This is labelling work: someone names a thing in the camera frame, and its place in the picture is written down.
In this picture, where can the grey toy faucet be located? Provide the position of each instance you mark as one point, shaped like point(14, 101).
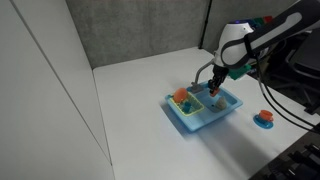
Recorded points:
point(196, 87)

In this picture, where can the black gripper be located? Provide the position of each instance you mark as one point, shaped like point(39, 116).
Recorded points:
point(220, 74)

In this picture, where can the blue toy saucer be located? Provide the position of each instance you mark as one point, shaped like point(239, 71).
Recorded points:
point(263, 125)

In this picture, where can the blue toy sink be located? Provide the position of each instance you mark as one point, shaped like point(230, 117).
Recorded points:
point(200, 121)

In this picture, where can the orange toy plate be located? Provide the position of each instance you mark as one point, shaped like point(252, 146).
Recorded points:
point(180, 95)

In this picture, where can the cream toy sponge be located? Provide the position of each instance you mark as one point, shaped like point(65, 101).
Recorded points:
point(220, 104)

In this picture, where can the black equipment frame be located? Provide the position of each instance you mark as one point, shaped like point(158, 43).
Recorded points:
point(296, 160)

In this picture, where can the small blue toy cup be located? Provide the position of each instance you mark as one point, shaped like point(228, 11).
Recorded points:
point(187, 106)

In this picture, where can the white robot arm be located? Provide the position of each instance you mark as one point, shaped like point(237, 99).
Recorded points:
point(266, 33)

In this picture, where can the yellow dish rack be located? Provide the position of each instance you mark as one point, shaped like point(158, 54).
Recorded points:
point(197, 107)

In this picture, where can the wooden toy storage shelf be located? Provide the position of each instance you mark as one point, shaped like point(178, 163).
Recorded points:
point(266, 19)

